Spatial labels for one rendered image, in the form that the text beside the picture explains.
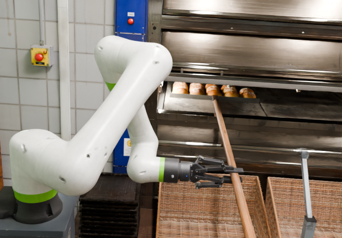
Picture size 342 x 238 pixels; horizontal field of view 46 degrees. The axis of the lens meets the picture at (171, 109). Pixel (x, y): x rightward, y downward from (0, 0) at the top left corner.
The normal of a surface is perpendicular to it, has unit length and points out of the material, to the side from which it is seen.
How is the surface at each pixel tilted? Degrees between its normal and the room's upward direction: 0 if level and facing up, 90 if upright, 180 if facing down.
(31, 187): 90
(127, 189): 0
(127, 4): 90
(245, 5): 70
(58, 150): 25
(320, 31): 90
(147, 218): 0
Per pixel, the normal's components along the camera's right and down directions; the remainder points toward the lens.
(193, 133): -0.01, -0.03
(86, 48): -0.04, 0.31
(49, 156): -0.34, -0.53
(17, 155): -0.56, 0.20
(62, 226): 0.06, -0.95
